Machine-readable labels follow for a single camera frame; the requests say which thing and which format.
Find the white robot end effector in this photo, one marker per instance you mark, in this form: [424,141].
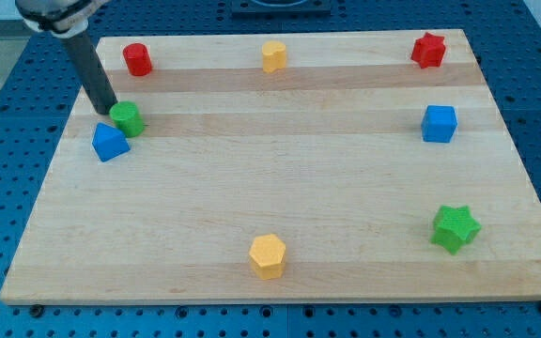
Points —
[63,18]

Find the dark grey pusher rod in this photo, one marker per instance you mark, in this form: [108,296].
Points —
[90,71]

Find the red cylinder block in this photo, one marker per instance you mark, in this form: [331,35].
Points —
[137,59]

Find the green cylinder block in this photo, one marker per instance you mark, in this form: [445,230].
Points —
[126,117]

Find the blue triangle block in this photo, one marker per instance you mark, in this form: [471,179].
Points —
[109,142]

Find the yellow heart block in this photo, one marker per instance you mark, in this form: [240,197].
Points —
[274,56]

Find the yellow hexagon block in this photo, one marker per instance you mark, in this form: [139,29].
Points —
[267,257]

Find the wooden board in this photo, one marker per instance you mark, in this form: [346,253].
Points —
[326,153]

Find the red star block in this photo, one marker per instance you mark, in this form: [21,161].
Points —
[429,50]

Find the blue cube block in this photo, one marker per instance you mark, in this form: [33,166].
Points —
[439,124]

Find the green star block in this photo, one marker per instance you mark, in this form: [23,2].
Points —
[453,228]

